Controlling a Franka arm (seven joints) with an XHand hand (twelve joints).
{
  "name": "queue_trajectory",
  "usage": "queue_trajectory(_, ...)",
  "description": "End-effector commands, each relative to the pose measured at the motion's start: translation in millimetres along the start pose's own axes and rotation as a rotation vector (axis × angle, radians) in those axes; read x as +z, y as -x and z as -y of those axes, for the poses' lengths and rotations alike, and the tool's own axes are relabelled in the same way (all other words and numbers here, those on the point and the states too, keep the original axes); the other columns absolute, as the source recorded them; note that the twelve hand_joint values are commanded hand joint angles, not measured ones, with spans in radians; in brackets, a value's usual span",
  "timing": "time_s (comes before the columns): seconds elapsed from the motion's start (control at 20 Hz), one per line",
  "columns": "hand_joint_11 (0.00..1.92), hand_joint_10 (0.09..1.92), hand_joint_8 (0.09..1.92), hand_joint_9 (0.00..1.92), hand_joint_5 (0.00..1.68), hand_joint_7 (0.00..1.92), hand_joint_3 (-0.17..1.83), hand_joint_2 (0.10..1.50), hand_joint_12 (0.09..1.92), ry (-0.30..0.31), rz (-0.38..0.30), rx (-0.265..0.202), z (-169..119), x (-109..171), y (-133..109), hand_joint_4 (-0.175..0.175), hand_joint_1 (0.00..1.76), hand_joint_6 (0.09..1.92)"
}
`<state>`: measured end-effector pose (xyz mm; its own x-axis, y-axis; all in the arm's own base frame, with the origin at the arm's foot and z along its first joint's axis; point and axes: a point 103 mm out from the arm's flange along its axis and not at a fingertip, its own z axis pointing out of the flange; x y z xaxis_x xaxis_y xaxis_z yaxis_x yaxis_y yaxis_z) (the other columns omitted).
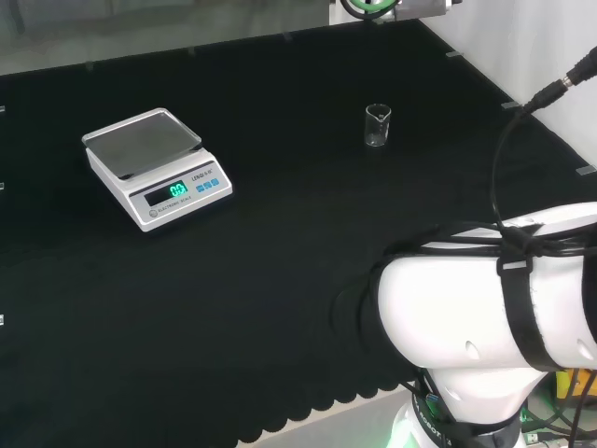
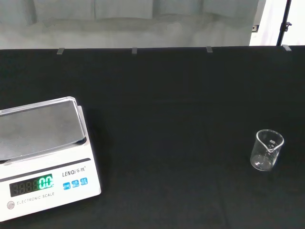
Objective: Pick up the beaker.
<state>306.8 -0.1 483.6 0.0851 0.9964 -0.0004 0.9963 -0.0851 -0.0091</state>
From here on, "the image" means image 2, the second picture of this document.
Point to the black bench cloth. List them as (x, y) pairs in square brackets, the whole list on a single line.
[(166, 119)]

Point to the grey cloth clip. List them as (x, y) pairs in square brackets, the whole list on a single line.
[(61, 51), (134, 50), (287, 47), (209, 49)]

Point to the grey sofa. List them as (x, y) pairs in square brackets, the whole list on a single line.
[(119, 23)]

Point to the white electronic balance steel pan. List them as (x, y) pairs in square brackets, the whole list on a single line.
[(47, 164)]

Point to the black tripod pole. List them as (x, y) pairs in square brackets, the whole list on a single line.
[(283, 21)]

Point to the wall socket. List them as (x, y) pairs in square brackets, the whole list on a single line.
[(255, 28)]

